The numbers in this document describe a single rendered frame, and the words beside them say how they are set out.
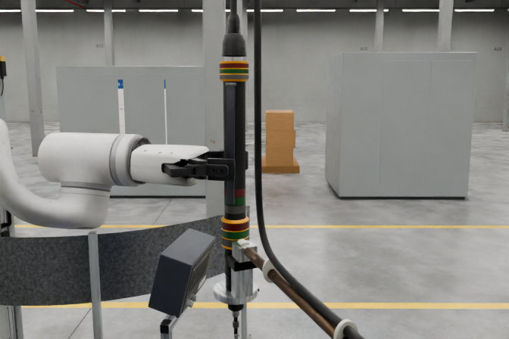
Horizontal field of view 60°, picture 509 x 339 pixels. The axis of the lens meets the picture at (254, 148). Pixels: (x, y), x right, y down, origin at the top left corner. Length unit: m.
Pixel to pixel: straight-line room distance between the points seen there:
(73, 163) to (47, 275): 2.07
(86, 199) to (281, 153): 8.23
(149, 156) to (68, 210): 0.15
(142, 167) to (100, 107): 6.44
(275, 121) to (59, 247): 6.60
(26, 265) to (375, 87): 5.39
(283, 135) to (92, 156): 8.17
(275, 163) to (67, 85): 4.14
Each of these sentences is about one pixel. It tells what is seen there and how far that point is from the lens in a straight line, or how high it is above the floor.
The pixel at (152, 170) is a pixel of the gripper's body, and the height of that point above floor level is 1.65.
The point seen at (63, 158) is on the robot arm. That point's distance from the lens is 0.75.
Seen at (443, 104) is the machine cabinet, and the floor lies 1.47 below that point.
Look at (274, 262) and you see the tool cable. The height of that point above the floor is 1.56.
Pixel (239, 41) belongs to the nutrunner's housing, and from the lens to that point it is 0.65.
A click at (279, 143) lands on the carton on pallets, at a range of 8.84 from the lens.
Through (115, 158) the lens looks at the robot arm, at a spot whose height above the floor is 1.66.
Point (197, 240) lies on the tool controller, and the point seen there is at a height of 1.24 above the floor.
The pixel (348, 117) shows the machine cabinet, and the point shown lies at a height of 1.28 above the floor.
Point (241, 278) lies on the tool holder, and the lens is 0.69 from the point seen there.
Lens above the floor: 1.78
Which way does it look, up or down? 8 degrees down
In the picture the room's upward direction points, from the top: straight up
